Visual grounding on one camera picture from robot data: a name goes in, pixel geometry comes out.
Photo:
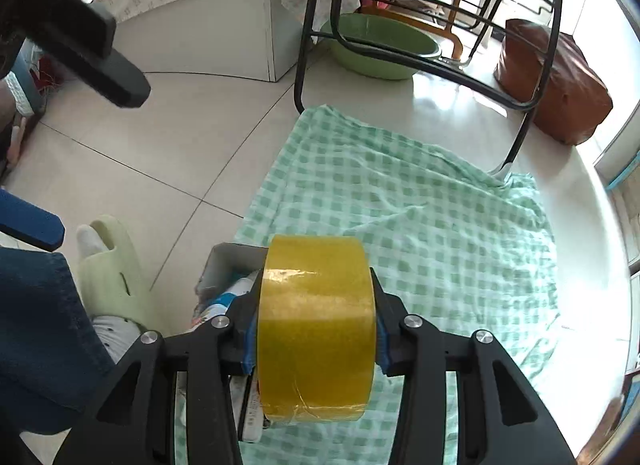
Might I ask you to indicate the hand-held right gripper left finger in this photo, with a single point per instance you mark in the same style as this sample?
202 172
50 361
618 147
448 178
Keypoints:
235 327

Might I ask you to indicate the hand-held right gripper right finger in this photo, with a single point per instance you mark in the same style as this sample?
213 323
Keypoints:
395 327

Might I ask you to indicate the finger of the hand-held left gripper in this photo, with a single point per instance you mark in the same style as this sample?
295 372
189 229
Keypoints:
95 50
30 222

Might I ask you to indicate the white tube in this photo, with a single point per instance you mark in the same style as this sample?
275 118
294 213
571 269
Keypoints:
237 290

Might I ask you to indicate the white cardboard box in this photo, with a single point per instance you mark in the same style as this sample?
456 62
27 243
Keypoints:
225 257

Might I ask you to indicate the yellow tape roll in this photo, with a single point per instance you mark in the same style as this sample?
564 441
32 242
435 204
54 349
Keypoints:
315 325

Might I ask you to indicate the pale green slipper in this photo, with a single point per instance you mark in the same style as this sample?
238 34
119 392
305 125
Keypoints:
117 275

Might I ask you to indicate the green checked cloth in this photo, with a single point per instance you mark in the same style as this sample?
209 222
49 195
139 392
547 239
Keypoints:
400 220

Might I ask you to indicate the blue jeans leg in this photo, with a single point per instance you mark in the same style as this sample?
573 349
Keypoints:
45 335

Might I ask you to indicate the white bed base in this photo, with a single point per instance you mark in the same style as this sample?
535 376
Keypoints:
210 40

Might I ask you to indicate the white shelf unit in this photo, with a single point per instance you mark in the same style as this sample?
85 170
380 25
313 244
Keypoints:
625 210

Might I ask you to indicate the green plastic basin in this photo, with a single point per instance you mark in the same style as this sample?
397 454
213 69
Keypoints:
380 52

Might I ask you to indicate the brown leather cushion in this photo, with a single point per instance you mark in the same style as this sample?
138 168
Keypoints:
565 90

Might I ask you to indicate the black metal chair frame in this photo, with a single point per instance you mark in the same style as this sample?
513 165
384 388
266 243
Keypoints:
306 45

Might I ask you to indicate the wooden chair frame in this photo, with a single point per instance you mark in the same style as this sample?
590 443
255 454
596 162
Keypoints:
457 0

